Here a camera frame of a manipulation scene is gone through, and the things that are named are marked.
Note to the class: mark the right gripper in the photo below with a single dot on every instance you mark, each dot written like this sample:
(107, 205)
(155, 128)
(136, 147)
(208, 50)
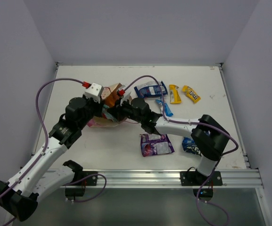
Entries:
(116, 110)

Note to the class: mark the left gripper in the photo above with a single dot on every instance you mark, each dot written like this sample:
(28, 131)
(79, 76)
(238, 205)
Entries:
(97, 108)

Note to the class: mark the orange yellow snack packet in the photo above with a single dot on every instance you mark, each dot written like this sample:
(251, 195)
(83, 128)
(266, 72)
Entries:
(111, 99)

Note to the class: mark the pink beige paper bag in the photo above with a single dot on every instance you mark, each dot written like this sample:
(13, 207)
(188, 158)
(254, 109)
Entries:
(102, 122)

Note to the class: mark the dark blue snack packet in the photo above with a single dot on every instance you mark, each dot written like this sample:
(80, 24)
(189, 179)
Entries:
(151, 89)

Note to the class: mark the purple snack packet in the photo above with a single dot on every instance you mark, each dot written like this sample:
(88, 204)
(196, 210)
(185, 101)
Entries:
(152, 145)

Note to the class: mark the blue M&M snack packet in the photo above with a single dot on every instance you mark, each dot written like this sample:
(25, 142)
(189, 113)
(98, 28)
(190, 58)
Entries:
(163, 106)

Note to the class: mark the yellow M&M snack packet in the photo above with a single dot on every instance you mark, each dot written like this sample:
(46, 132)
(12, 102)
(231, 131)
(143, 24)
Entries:
(174, 95)

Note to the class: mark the dark blue chips bag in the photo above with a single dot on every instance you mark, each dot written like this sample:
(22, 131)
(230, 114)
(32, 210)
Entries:
(189, 146)

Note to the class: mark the teal snack packet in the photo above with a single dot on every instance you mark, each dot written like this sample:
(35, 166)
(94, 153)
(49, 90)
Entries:
(105, 114)

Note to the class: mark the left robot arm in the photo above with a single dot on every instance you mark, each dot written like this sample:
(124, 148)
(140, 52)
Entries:
(21, 194)

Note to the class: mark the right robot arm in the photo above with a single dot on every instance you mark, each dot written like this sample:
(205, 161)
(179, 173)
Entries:
(208, 135)

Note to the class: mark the left black controller box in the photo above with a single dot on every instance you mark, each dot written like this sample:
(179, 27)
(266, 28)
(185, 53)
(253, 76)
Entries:
(72, 193)

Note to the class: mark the black controller box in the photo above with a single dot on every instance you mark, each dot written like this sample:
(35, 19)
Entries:
(72, 193)
(204, 194)

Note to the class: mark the right black controller box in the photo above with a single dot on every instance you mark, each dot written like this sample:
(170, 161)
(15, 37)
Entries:
(204, 194)

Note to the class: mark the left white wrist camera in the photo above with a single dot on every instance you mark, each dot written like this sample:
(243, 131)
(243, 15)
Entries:
(93, 90)

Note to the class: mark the aluminium mounting rail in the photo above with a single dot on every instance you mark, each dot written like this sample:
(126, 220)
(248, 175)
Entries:
(139, 178)

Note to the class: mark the left black base bracket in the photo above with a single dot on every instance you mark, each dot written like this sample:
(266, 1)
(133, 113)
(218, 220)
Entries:
(81, 177)

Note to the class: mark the black base bracket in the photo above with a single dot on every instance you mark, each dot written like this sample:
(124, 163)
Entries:
(194, 178)
(81, 177)

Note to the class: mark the right black base bracket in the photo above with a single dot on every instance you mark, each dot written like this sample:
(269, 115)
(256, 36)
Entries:
(194, 178)

